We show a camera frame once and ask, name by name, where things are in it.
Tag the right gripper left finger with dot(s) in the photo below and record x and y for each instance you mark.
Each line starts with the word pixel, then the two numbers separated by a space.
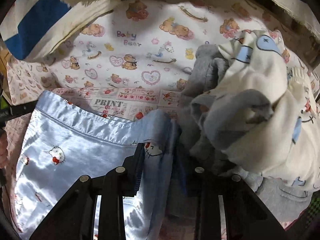
pixel 95 203

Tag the light blue satin pants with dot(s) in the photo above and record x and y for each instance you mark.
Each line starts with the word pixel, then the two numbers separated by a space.
pixel 64 142

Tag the white cartoon print pants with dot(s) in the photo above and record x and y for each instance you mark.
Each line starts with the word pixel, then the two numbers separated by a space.
pixel 284 144

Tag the striped Paris curtain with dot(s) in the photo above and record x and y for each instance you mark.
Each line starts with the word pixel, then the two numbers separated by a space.
pixel 33 29

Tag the grey folded sweatpants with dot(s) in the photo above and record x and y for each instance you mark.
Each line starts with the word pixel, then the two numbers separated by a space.
pixel 210 124

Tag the patterned bed sheet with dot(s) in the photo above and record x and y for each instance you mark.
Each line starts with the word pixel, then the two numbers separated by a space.
pixel 134 60

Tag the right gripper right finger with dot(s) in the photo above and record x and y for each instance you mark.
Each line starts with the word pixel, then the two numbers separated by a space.
pixel 224 203

